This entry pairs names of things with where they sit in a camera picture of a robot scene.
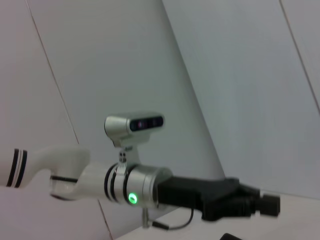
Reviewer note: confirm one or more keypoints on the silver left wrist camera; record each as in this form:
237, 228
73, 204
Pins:
135, 125

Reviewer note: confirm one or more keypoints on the black glasses case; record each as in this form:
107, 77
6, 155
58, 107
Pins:
231, 237

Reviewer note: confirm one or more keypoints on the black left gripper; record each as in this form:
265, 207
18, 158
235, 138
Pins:
200, 192

